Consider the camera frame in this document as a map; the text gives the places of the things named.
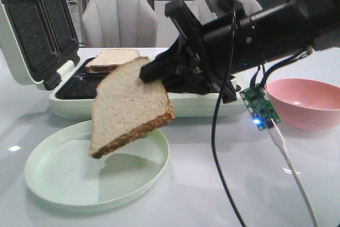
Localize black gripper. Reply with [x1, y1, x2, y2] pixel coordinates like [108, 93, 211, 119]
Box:
[139, 0, 251, 103]

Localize bread slice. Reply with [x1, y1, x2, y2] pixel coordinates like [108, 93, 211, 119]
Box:
[89, 57, 175, 158]
[85, 48, 140, 74]

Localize pink plastic bowl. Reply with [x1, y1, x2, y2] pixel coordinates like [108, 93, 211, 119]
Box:
[266, 78, 339, 131]

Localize mint green sandwich maker lid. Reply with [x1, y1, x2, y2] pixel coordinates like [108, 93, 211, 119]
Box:
[1, 0, 80, 90]

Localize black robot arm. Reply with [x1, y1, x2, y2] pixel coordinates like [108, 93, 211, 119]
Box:
[140, 0, 339, 103]

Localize mint green breakfast maker base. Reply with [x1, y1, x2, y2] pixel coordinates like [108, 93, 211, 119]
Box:
[48, 48, 256, 119]

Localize left grey upholstered chair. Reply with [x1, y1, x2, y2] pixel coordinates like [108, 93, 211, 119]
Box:
[82, 0, 158, 48]

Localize grey upholstered chair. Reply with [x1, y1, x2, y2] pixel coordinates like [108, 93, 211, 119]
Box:
[190, 0, 262, 24]
[82, 0, 158, 48]

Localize green circuit board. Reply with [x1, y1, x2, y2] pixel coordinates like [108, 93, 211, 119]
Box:
[239, 84, 281, 131]

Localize right grey upholstered chair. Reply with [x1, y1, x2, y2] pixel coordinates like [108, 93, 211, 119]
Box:
[190, 0, 262, 24]

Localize mint green round plate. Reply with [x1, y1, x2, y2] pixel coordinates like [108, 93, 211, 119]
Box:
[24, 121, 169, 212]

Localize white usb cable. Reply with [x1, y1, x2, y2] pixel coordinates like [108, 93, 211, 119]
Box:
[267, 128, 319, 227]

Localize black cable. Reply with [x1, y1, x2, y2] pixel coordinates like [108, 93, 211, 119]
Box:
[211, 9, 248, 227]

